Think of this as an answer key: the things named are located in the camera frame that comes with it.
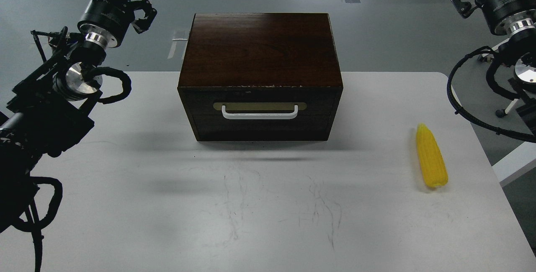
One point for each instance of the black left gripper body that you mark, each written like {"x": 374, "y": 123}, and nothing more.
{"x": 110, "y": 18}

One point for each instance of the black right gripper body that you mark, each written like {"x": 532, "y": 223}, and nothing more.
{"x": 508, "y": 17}

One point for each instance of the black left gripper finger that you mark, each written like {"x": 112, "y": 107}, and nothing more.
{"x": 141, "y": 25}

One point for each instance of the dark wooden drawer front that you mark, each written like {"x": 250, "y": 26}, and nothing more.
{"x": 317, "y": 110}

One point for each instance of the white drawer handle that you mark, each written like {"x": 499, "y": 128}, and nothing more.
{"x": 260, "y": 116}

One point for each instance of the yellow corn cob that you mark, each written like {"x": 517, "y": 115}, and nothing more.
{"x": 431, "y": 162}

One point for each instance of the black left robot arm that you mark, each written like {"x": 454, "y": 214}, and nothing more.
{"x": 51, "y": 106}

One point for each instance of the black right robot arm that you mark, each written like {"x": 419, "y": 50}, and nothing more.
{"x": 511, "y": 73}

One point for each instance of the dark wooden drawer cabinet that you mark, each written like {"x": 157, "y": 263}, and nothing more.
{"x": 260, "y": 50}

